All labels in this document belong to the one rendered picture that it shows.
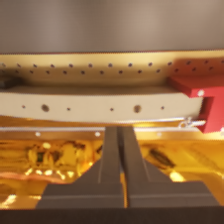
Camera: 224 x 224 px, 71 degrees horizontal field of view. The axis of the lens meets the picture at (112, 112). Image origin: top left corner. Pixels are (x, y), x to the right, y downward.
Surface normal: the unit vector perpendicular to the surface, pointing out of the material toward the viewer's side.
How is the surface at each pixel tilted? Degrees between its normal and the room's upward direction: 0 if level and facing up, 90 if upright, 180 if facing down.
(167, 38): 62
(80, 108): 90
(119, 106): 90
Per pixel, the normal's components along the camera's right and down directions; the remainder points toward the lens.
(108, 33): -0.02, 0.82
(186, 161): -0.06, -0.40
